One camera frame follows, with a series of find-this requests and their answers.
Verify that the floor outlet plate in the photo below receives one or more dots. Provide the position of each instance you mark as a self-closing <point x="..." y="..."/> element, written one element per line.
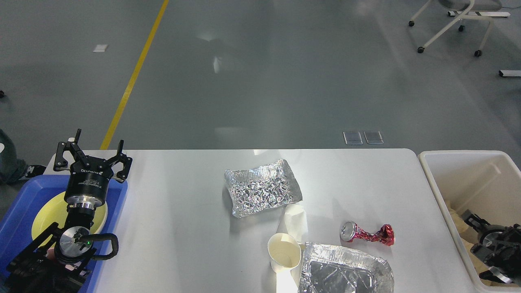
<point x="373" y="137"/>
<point x="353" y="138"/>

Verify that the left floor outlet plate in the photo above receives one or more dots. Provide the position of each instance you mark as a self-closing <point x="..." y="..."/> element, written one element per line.
<point x="353" y="138"/>

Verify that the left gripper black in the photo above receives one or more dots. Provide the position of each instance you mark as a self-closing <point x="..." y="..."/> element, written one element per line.
<point x="87" y="183"/>

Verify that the crumpled foil tray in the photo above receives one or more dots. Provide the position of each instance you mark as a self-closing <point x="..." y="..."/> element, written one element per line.
<point x="262" y="188"/>

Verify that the foil tray with paper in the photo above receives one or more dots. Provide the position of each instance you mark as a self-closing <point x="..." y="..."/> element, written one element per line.
<point x="337" y="269"/>

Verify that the white paper cup upright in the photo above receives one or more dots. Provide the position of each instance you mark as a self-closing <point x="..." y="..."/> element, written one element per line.
<point x="284" y="251"/>

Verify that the crushed red soda can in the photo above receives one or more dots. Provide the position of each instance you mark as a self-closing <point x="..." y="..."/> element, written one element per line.
<point x="350" y="231"/>

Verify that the person in grey trousers sneakers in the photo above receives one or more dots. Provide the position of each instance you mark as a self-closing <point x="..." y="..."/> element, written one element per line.
<point x="12" y="168"/>

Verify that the yellow plastic plate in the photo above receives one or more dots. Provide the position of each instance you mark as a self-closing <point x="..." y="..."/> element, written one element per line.
<point x="54" y="211"/>

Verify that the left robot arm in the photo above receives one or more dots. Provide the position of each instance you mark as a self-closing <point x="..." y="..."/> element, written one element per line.
<point x="56" y="260"/>

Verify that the white paper cup lying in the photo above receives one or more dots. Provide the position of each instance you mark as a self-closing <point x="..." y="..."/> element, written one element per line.
<point x="295" y="222"/>

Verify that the white rolling chair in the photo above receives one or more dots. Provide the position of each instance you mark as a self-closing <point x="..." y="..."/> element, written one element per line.
<point x="475" y="10"/>

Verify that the white furniture leg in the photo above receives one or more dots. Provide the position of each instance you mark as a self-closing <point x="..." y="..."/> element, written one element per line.
<point x="509" y="73"/>

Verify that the right floor outlet plate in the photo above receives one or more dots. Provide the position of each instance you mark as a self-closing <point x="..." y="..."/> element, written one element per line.
<point x="373" y="137"/>

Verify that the pink mug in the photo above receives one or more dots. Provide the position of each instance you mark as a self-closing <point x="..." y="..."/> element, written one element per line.
<point x="51" y="254"/>

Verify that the brown paper bag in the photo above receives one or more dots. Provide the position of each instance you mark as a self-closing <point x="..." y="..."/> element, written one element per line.
<point x="468" y="237"/>

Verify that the white plastic bin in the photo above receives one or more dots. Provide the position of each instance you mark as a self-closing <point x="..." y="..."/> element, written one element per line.
<point x="485" y="182"/>

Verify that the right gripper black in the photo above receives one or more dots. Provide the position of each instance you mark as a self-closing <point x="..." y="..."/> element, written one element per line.
<point x="499" y="251"/>

